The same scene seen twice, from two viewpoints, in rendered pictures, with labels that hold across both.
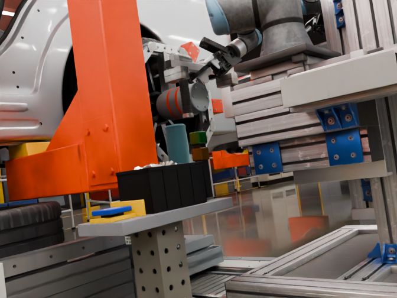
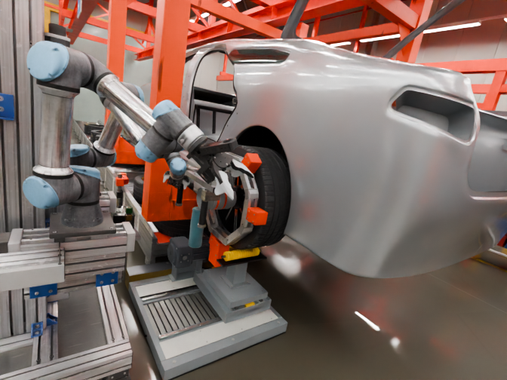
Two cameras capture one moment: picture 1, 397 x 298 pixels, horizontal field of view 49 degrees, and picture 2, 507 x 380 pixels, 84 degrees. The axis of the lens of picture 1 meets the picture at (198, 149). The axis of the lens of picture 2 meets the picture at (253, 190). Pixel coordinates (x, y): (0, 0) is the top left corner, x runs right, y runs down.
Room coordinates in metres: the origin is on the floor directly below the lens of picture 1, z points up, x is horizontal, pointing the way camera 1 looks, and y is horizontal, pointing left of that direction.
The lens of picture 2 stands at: (2.51, -1.49, 1.34)
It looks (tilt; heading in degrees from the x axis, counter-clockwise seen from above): 14 degrees down; 103
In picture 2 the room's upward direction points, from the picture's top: 10 degrees clockwise
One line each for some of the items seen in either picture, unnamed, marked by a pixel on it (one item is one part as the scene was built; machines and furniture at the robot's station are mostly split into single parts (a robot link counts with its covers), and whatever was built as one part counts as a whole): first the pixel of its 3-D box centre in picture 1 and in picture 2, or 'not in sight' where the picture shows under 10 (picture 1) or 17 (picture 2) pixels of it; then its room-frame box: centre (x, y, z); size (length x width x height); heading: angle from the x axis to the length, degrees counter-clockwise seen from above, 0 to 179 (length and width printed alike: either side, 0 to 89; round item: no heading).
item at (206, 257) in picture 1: (159, 265); (230, 289); (2.06, 0.25, 0.13); 0.50 x 0.36 x 0.10; 141
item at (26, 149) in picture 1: (34, 150); not in sight; (1.72, 0.64, 0.71); 0.14 x 0.14 x 0.05; 51
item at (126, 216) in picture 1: (112, 218); not in sight; (1.08, 0.23, 0.46); 0.08 x 0.08 x 0.01; 51
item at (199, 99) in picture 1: (182, 101); (216, 197); (1.93, 0.04, 0.85); 0.21 x 0.14 x 0.14; 51
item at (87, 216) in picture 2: not in sight; (83, 209); (1.61, -0.60, 0.87); 0.15 x 0.15 x 0.10
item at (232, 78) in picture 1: (227, 80); (210, 194); (1.98, -0.17, 0.93); 0.09 x 0.05 x 0.05; 51
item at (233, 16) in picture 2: not in sight; (225, 25); (0.77, 2.53, 2.54); 2.58 x 0.12 x 0.42; 51
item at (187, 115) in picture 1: (185, 97); (179, 193); (1.70, 0.02, 0.83); 0.04 x 0.04 x 0.16
